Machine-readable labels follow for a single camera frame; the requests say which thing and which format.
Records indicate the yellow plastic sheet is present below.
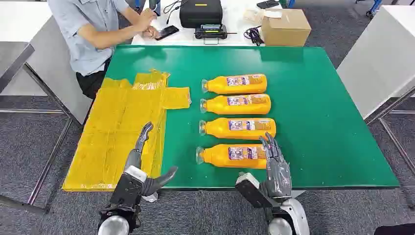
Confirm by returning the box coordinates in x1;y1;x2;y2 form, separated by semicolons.
62;70;192;192

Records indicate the thin black cable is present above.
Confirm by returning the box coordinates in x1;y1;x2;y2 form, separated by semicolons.
163;0;182;25

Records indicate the white table with steel legs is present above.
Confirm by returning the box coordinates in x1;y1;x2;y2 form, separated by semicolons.
336;4;415;176

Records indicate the brown cardboard box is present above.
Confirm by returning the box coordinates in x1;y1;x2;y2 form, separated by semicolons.
261;8;312;47

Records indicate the black robot foot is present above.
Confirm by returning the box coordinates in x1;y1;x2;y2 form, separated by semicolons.
374;223;415;235

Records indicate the black handheld controller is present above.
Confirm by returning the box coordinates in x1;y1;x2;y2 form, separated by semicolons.
194;23;238;46

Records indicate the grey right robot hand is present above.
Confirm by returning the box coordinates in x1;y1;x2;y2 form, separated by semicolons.
259;132;292;199

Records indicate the person's right hand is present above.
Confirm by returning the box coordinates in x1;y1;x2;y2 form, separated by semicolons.
142;25;160;40

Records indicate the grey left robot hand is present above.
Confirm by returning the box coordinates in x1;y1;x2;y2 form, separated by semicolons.
124;121;178;197

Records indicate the black smartphone with reflective screen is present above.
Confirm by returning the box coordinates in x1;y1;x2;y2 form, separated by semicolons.
155;25;180;41

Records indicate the person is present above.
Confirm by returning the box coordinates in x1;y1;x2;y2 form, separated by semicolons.
47;0;161;99

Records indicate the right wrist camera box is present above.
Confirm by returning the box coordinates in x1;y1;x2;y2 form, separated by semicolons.
235;172;274;209

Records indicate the white table with items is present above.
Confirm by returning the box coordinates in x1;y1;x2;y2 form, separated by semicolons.
131;0;289;47

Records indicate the black standing device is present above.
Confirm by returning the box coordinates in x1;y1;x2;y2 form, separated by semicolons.
148;0;162;17

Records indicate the person's left hand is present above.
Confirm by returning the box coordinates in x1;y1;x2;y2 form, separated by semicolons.
134;8;158;31

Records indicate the grey table with steel frame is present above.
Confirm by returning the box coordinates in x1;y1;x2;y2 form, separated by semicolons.
0;42;82;215

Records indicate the black carry case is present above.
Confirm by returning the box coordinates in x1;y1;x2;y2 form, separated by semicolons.
179;0;224;29

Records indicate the orange drink bottle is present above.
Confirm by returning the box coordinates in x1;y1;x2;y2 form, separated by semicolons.
201;73;268;95
198;117;277;141
199;94;272;116
196;143;268;170

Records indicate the white table with grey panel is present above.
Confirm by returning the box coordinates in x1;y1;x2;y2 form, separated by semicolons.
0;0;93;125

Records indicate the blue wheeled frame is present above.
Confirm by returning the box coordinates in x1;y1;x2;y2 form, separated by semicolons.
355;0;383;19

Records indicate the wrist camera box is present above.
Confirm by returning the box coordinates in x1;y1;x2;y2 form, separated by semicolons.
235;172;274;209
110;165;148;208

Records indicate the coiled black cable bundle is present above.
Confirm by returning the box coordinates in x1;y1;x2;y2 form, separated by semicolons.
243;25;265;47

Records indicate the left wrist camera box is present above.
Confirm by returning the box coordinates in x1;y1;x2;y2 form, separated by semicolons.
110;165;148;208

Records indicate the dark smartphone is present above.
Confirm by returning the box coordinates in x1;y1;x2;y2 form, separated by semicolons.
256;0;280;9

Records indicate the clear plastic bag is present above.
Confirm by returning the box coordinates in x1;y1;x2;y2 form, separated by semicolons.
243;9;265;24

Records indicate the green table mat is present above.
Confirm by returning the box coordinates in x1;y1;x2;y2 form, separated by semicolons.
105;45;400;189

